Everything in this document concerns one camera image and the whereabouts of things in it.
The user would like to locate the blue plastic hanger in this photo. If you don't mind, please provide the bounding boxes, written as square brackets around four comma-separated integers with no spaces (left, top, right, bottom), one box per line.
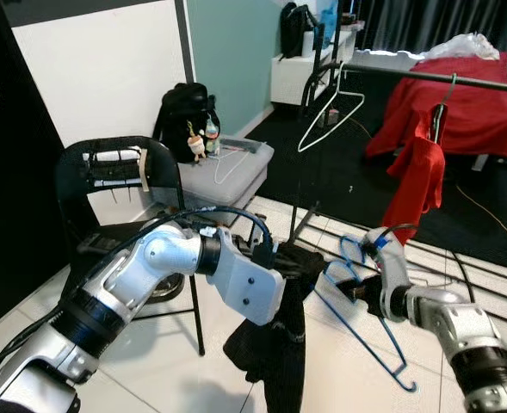
[309,234,419,394]

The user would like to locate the black printed garment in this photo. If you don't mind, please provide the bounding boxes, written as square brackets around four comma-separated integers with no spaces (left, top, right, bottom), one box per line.
[223,243,327,413]

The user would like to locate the white hanger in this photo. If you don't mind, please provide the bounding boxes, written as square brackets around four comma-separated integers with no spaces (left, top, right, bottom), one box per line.
[298,62,366,154]

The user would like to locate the teal hanger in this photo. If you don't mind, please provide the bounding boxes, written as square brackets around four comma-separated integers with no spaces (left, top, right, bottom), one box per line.
[430,73,459,143]

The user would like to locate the grey storage box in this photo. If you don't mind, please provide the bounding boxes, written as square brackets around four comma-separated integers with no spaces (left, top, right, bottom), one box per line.
[150,136,275,212]

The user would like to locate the red garment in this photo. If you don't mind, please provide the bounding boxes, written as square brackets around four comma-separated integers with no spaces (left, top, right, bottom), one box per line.
[382,108,448,246]

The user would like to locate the black backpack with doll charm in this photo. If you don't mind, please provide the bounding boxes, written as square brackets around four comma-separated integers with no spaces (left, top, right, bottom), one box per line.
[154,82,219,164]

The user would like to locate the white shelf unit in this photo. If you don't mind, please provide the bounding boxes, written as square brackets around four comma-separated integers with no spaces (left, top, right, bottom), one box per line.
[270,22,362,106]

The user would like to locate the red blanket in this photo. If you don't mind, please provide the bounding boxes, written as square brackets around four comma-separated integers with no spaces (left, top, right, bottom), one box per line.
[365,53,507,160]

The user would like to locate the black folding chair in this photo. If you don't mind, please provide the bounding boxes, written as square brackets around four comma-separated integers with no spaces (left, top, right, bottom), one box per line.
[55,136,207,355]

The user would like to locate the black clothes rack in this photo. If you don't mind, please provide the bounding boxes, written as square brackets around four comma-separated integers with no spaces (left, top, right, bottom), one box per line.
[288,13,507,293]

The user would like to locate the light blue bag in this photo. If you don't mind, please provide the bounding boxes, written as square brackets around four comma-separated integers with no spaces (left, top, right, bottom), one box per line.
[320,0,340,31]

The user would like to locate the white plastic bag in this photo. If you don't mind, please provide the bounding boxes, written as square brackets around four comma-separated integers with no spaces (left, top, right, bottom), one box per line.
[430,33,501,61]

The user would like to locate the dark curtain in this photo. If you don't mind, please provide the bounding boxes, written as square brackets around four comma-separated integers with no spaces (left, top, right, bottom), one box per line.
[356,0,507,57]

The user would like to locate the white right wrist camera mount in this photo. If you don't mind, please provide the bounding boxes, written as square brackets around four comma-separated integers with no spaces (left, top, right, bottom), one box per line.
[365,226,413,319]

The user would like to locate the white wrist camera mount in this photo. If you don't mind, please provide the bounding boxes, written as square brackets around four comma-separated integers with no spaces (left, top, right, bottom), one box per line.
[206,228,288,326]
[365,226,413,319]

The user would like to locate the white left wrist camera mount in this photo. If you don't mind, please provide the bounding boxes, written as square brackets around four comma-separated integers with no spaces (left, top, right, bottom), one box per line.
[206,228,288,326]

